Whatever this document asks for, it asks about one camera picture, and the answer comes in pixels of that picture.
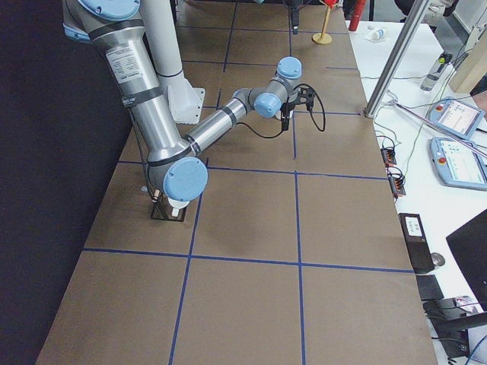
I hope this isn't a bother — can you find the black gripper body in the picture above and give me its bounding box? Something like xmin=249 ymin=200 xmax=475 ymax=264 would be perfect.
xmin=285 ymin=0 xmax=303 ymax=11
xmin=280 ymin=99 xmax=297 ymax=114

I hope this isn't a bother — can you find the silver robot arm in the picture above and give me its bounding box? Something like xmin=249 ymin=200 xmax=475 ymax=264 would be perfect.
xmin=62 ymin=1 xmax=302 ymax=208

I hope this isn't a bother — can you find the wooden mug tree stand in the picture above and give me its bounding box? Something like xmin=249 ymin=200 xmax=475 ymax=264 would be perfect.
xmin=312 ymin=0 xmax=338 ymax=46

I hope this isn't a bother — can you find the red bottle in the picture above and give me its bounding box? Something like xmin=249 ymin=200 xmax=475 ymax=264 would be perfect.
xmin=349 ymin=0 xmax=367 ymax=32

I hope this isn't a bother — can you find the lying plastic bottle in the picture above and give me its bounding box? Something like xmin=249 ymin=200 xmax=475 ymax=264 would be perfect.
xmin=364 ymin=27 xmax=388 ymax=43

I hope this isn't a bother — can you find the orange black connector board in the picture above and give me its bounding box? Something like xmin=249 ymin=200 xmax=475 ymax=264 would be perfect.
xmin=379 ymin=135 xmax=396 ymax=166

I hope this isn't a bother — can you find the white ribbed HOME mug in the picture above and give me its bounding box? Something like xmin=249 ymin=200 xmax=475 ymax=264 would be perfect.
xmin=167 ymin=198 xmax=189 ymax=217

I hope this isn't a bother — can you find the clear water bottle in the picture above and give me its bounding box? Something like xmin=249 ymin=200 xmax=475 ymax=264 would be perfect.
xmin=420 ymin=52 xmax=453 ymax=91

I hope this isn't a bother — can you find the black box with label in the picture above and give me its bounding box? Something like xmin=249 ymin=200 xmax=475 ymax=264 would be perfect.
xmin=398 ymin=213 xmax=434 ymax=274

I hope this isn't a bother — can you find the upper teach pendant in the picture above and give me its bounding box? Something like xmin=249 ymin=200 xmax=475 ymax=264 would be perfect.
xmin=427 ymin=99 xmax=485 ymax=140

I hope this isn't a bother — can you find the teach pendant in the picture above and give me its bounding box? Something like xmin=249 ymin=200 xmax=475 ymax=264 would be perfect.
xmin=428 ymin=137 xmax=486 ymax=191
xmin=427 ymin=99 xmax=485 ymax=140

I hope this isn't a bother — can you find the lower teach pendant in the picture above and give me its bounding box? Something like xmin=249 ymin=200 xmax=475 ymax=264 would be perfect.
xmin=428 ymin=137 xmax=486 ymax=191

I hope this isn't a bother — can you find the black monitor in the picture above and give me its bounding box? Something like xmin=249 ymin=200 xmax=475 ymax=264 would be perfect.
xmin=447 ymin=211 xmax=487 ymax=310

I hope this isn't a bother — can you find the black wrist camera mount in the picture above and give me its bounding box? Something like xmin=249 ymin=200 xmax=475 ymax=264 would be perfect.
xmin=295 ymin=84 xmax=316 ymax=113

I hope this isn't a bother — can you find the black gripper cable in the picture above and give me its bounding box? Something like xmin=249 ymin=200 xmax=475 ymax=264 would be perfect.
xmin=237 ymin=82 xmax=327 ymax=139

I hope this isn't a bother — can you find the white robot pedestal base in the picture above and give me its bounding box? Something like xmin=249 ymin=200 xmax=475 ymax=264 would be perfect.
xmin=139 ymin=0 xmax=205 ymax=125

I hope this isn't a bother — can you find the aluminium frame post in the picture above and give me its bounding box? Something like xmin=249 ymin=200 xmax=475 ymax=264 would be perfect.
xmin=364 ymin=0 xmax=431 ymax=119

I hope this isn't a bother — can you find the black wire mug rack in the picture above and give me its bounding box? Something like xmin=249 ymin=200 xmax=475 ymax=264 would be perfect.
xmin=141 ymin=186 xmax=187 ymax=222

